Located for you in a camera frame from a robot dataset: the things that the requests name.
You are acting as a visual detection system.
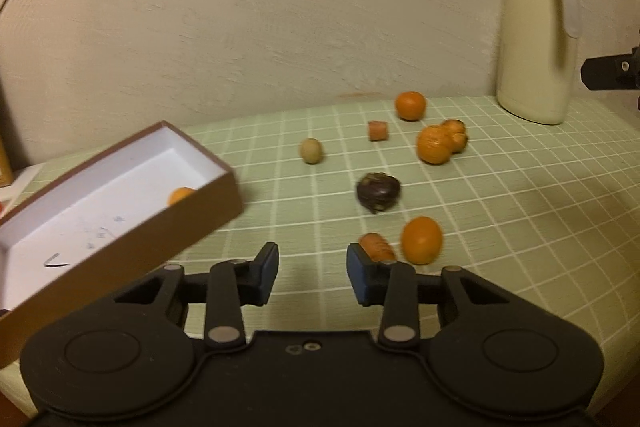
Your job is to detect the brown cardboard box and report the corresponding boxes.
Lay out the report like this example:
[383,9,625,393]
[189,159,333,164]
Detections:
[0,121,245,368]

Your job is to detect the large bumpy orange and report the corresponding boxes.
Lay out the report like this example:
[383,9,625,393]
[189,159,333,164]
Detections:
[416,125,453,166]

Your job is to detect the wooden frame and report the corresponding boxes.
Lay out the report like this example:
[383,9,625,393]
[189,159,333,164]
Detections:
[0,132,14,188]

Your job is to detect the round tangerine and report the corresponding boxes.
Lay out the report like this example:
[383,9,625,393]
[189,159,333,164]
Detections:
[395,91,427,122]

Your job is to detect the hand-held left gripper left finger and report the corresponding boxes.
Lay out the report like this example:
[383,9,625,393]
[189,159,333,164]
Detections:
[114,242,280,351]

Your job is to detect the oval smooth orange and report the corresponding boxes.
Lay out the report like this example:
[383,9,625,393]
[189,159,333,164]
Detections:
[401,216,444,266]

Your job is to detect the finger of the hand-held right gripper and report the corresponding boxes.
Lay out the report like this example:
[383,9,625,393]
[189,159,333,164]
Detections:
[581,49,640,90]

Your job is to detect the cream thermos jug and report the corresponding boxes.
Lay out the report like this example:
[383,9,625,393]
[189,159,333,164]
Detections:
[496,0,583,126]

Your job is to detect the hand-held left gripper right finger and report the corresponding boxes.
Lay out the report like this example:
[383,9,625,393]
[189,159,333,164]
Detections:
[346,243,506,351]

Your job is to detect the long carrot piece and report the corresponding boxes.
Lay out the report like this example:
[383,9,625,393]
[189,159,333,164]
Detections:
[358,233,398,264]

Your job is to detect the small smooth orange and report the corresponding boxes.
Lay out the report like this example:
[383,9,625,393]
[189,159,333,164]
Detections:
[167,187,197,208]

